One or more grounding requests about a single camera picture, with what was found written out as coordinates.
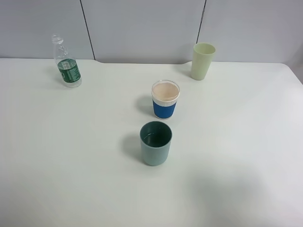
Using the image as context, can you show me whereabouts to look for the blue sleeve glass cup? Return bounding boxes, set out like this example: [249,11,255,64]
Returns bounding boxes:
[151,80,180,119]

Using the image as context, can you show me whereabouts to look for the clear green label bottle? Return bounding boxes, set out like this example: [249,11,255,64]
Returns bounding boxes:
[52,34,82,88]

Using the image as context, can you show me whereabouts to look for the teal plastic cup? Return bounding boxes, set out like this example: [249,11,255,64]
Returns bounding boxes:
[139,121,172,166]

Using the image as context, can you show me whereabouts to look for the pale green tall cup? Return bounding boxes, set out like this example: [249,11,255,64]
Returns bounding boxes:
[191,43,216,80]

